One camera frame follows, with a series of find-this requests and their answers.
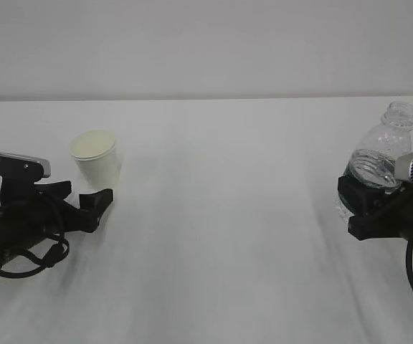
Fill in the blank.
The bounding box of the clear water bottle green label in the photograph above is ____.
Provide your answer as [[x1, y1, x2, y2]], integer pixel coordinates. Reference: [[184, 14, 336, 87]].
[[335, 101, 413, 225]]

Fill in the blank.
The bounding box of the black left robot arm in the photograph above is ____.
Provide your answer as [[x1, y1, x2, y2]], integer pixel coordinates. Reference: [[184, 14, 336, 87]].
[[0, 171, 113, 279]]

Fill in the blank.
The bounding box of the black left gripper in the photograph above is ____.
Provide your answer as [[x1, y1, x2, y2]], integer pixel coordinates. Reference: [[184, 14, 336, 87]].
[[0, 181, 114, 247]]

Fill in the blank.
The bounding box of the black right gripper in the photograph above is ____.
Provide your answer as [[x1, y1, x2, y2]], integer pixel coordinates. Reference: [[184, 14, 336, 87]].
[[337, 175, 413, 241]]

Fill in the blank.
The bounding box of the white paper cup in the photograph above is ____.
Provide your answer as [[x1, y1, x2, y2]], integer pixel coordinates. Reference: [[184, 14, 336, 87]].
[[70, 129, 120, 190]]

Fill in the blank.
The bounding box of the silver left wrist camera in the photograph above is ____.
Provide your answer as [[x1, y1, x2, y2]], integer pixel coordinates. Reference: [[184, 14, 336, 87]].
[[0, 152, 51, 182]]

